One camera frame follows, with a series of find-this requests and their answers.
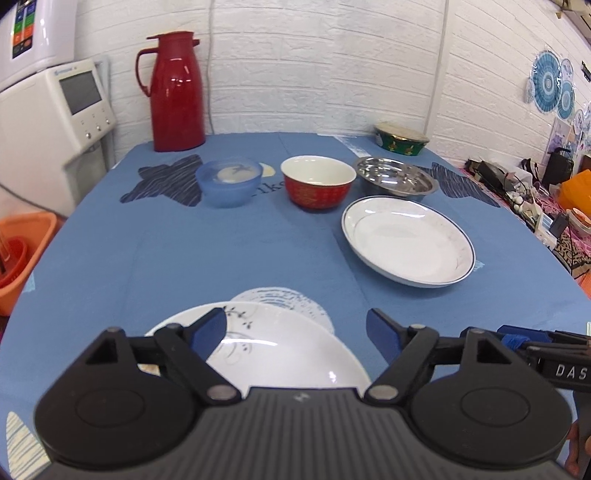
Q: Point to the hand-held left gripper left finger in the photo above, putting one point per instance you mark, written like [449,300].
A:
[210,330]

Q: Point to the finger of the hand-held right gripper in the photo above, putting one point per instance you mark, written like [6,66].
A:
[517,334]

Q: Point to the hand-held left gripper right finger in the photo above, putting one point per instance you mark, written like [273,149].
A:
[383,330]

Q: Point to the white plate floral print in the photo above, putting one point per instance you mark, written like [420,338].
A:
[286,355]

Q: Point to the white plate blue rim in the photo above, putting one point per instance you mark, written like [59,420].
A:
[406,240]

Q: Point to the blue plastic bowl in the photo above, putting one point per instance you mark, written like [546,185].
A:
[226,191]

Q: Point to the red bowl white inside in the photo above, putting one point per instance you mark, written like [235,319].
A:
[314,196]

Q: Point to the stainless steel bowl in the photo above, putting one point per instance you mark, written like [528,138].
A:
[392,177]

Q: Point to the blue printed tablecloth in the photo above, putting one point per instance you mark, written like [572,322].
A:
[184,258]

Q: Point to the small white box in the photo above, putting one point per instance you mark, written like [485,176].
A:
[545,228]

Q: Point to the orange plastic bag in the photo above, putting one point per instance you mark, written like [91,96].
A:
[579,189]

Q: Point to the black bag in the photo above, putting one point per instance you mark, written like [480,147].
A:
[558,168]

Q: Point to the green patterned bowl gold rim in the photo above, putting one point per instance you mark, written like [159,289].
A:
[399,145]

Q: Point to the orange plastic basin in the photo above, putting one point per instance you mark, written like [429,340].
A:
[39,228]

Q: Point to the red thermos jug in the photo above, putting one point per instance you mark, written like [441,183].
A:
[178,101]

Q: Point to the white water dispenser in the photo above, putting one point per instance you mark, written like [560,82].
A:
[41,129]

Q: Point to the white air conditioner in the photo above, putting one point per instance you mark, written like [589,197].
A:
[577,9]

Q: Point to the white refrigerator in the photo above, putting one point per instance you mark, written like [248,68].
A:
[46,32]

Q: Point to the group of blue wall decorations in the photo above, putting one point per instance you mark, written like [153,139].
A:
[546,83]

